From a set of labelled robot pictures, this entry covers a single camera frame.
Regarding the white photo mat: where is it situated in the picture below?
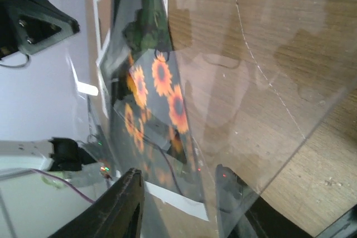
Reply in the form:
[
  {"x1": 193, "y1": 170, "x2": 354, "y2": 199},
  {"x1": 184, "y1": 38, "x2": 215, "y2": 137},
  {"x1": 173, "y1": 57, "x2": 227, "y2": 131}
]
[{"x1": 93, "y1": 0, "x2": 112, "y2": 58}]

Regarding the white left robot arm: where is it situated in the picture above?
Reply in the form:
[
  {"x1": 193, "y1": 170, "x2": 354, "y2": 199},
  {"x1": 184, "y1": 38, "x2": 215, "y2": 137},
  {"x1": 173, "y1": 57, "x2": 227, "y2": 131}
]
[{"x1": 1, "y1": 0, "x2": 112, "y2": 187}]

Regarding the sunflower photo print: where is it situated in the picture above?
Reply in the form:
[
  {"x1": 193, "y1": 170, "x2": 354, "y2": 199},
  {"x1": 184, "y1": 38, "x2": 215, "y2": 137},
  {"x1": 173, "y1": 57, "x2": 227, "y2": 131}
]
[{"x1": 96, "y1": 0, "x2": 210, "y2": 222}]

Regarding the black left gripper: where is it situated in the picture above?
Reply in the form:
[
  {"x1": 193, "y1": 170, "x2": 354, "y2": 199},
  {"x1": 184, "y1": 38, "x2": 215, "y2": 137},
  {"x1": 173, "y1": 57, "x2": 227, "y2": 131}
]
[{"x1": 1, "y1": 0, "x2": 80, "y2": 60}]

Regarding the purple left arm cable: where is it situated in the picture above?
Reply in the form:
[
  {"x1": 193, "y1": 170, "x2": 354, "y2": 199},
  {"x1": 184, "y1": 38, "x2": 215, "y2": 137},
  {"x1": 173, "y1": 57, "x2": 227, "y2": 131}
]
[{"x1": 30, "y1": 168, "x2": 97, "y2": 205}]

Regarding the brown backing board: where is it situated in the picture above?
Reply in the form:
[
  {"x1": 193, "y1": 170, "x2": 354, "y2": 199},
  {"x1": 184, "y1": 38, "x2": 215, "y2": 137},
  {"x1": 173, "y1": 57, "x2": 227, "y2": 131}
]
[{"x1": 85, "y1": 0, "x2": 112, "y2": 86}]

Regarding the clear acrylic sheet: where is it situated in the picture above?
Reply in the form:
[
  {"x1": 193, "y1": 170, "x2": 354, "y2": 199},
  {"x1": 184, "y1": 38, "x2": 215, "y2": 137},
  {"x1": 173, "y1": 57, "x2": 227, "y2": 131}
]
[{"x1": 64, "y1": 0, "x2": 357, "y2": 238}]

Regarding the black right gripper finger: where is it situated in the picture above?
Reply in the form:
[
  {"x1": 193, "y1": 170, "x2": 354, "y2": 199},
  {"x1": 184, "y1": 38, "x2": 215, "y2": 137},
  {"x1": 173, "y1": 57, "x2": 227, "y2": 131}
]
[{"x1": 50, "y1": 168, "x2": 144, "y2": 238}]

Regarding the black picture frame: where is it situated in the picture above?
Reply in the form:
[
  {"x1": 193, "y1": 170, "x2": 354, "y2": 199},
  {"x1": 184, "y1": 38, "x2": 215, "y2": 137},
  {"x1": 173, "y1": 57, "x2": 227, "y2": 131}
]
[{"x1": 239, "y1": 197, "x2": 356, "y2": 237}]

